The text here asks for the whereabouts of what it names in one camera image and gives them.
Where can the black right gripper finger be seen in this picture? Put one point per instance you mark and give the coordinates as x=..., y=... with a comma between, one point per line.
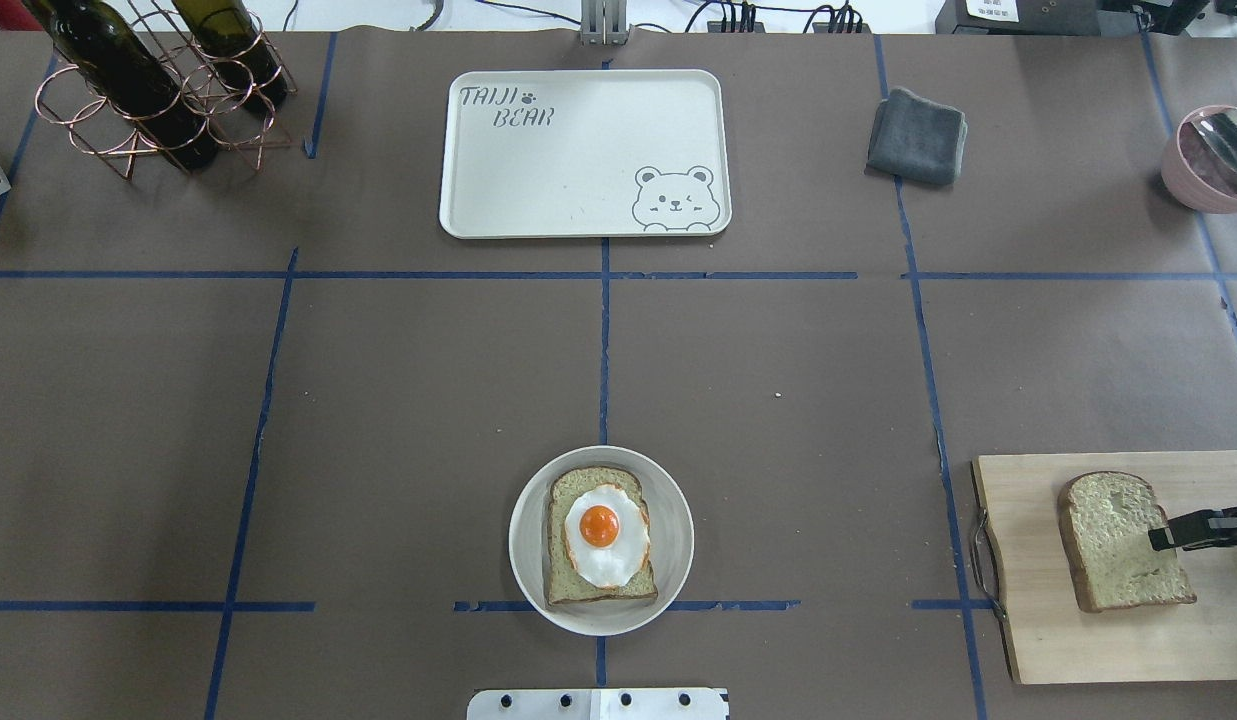
x=1197, y=530

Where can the bread slice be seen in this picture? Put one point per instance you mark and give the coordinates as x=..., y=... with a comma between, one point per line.
x=563, y=583
x=1105, y=520

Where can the fried egg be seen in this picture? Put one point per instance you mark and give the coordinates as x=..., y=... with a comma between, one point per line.
x=607, y=536

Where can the white round plate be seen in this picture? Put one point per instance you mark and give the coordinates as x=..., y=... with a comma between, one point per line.
x=672, y=543

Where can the white bear tray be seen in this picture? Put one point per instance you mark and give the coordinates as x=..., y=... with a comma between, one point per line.
x=613, y=153

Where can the wooden cutting board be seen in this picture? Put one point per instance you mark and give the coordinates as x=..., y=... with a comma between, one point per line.
x=1050, y=640

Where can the pink bowl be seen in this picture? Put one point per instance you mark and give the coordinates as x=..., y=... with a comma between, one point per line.
x=1193, y=174

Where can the metal scoop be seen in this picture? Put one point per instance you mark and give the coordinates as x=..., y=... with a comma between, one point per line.
x=1219, y=131

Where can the grey folded cloth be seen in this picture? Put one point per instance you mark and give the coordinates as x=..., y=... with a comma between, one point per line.
x=917, y=139

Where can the dark wine bottle lower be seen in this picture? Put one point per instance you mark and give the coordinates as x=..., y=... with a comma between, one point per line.
x=245, y=63

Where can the dark wine bottle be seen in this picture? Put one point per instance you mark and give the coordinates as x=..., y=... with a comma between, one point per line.
x=93, y=36
x=245, y=63

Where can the dark wine bottle upper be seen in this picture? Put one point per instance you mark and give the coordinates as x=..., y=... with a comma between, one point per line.
x=93, y=36

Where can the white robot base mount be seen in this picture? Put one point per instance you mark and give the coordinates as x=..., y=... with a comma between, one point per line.
x=601, y=703

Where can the copper wire bottle rack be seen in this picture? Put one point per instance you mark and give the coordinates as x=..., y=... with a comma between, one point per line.
x=218, y=85

